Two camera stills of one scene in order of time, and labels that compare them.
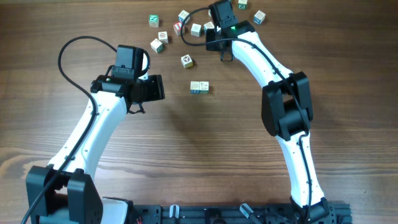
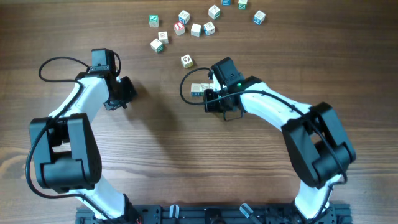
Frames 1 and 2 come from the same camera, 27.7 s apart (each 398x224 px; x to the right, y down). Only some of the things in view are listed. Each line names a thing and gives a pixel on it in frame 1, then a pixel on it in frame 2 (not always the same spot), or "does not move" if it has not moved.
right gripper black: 209,37 → 209,107
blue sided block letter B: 208,25 does not move
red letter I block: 177,27 does not move
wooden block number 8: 194,88 does not move
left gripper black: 157,89 → 130,94
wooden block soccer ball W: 186,61 does not move
